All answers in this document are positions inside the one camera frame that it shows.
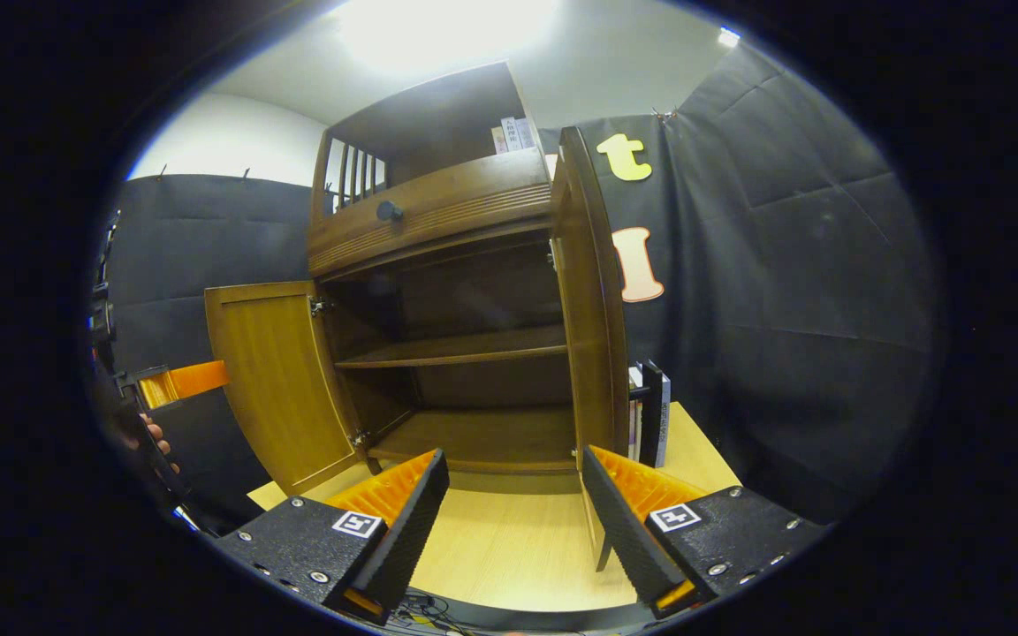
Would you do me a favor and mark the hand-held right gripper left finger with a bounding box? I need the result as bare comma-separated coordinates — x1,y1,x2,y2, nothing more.
213,448,451,626

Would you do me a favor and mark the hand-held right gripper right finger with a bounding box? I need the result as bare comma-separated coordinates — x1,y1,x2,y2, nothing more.
581,444,831,619

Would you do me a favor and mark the wooden shoe cabinet door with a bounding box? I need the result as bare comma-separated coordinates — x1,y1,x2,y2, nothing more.
204,281,367,497
550,126,632,572

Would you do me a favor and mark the wooden double-door shoe cabinet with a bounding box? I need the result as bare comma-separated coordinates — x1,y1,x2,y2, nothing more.
306,60,581,473

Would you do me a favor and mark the wooden cabinet drawer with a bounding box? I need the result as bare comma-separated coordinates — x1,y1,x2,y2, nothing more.
308,148,554,276

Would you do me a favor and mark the white and purple book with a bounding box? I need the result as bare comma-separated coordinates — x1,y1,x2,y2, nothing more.
628,367,642,460

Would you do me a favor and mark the wooden inner shelf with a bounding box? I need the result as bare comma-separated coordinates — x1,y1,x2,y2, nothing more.
335,323,568,370

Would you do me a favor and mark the black backdrop cloth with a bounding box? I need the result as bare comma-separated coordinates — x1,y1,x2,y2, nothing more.
98,40,943,531

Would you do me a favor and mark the large ceiling light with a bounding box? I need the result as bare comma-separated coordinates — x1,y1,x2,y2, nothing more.
332,0,563,76

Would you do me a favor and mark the black cable bundle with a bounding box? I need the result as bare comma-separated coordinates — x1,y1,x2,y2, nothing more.
381,594,483,636

